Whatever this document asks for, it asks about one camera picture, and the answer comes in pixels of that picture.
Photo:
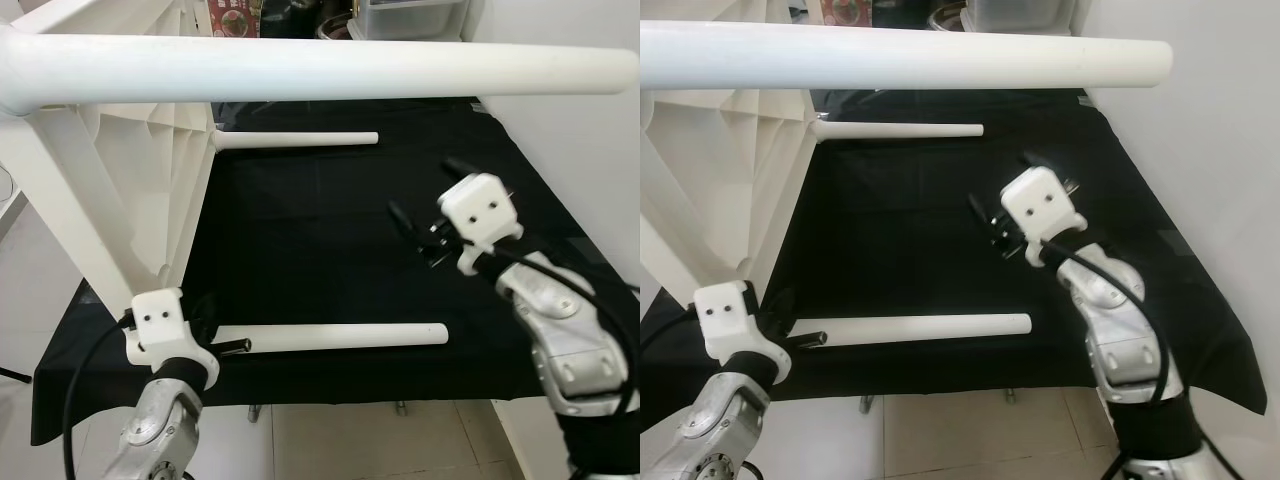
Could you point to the white plastic table leg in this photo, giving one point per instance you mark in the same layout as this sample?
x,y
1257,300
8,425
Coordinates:
x,y
300,140
920,330
900,131
340,337
900,58
300,68

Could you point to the white plastic children table top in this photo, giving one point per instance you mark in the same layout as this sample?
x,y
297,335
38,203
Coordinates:
x,y
120,180
720,180

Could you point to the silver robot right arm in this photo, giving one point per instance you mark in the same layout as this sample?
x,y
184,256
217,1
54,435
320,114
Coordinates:
x,y
1125,330
575,340

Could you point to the black tablecloth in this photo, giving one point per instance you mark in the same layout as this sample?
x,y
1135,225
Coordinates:
x,y
920,240
330,240

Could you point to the black wok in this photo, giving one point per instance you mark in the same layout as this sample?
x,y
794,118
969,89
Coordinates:
x,y
945,20
335,30

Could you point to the black bag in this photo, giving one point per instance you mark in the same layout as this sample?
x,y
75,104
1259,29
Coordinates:
x,y
900,10
300,15

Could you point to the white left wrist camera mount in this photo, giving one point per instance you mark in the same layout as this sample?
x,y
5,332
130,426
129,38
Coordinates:
x,y
160,325
730,320

